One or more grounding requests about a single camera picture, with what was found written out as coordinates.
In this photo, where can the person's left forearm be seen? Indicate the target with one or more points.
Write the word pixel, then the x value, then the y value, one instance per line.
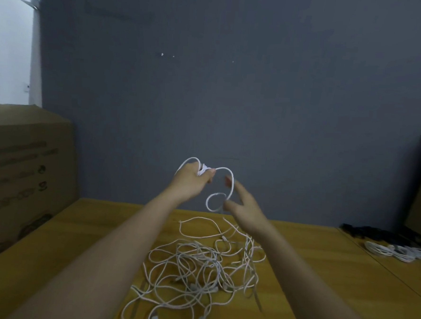
pixel 83 271

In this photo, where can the plain brown cardboard box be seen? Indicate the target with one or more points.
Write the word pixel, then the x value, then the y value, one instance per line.
pixel 20 181

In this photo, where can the person's left hand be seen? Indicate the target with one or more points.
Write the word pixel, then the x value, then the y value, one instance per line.
pixel 188 183

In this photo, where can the person's right hand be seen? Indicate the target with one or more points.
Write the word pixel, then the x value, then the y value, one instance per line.
pixel 246 209

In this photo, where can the person's right forearm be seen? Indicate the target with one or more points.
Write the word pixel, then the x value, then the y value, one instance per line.
pixel 316 292

